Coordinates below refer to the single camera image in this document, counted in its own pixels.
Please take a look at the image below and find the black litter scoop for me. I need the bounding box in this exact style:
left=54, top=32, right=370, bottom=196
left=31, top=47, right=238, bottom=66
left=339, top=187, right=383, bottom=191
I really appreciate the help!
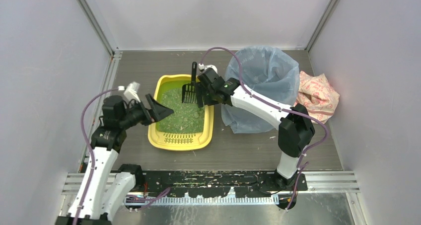
left=182, top=62, right=198, bottom=104

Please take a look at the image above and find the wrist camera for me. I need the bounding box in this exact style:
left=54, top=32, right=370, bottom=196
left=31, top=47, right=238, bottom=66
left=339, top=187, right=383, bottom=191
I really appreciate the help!
left=198, top=63, right=218, bottom=73
left=123, top=81, right=141, bottom=102

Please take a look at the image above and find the blue bag lined bin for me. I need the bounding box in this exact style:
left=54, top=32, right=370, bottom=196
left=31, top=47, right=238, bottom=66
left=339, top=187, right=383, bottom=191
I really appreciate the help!
left=221, top=46, right=299, bottom=134

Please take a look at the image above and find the pink patterned cloth bag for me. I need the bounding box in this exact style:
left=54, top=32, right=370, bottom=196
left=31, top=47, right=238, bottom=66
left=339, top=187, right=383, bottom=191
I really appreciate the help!
left=294, top=71, right=340, bottom=124

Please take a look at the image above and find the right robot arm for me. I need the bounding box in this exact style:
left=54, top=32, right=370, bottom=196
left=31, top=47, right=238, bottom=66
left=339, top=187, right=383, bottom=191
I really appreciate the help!
left=198, top=64, right=315, bottom=189

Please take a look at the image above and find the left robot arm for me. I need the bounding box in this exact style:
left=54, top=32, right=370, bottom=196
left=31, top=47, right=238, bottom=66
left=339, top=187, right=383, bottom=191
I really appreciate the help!
left=55, top=94, right=174, bottom=225

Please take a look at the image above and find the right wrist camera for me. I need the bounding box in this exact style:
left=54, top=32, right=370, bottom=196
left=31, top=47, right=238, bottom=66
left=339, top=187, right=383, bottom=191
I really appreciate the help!
left=198, top=63, right=218, bottom=73

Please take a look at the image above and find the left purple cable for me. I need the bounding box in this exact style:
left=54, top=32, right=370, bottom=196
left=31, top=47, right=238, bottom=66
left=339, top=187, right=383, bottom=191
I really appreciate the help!
left=71, top=85, right=126, bottom=225

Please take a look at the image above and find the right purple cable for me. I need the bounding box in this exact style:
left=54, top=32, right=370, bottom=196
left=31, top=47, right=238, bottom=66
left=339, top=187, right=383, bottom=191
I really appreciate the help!
left=199, top=47, right=330, bottom=211

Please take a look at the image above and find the yellow litter box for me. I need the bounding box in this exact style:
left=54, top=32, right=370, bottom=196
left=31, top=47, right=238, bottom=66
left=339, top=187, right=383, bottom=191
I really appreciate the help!
left=147, top=74, right=214, bottom=151

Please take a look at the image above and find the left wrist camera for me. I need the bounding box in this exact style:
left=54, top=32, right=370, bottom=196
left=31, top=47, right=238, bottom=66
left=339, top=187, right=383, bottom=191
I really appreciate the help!
left=123, top=81, right=141, bottom=102

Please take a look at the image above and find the purple cable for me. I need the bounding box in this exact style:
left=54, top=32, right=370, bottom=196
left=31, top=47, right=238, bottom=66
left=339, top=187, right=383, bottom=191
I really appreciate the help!
left=199, top=47, right=330, bottom=211
left=71, top=85, right=126, bottom=225

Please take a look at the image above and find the green cat litter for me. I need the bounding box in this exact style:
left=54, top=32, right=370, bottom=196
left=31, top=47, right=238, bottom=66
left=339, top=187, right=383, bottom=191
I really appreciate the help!
left=157, top=88, right=205, bottom=134

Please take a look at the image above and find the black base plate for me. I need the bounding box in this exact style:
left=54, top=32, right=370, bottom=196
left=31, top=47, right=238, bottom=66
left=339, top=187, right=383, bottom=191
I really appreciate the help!
left=132, top=170, right=308, bottom=198

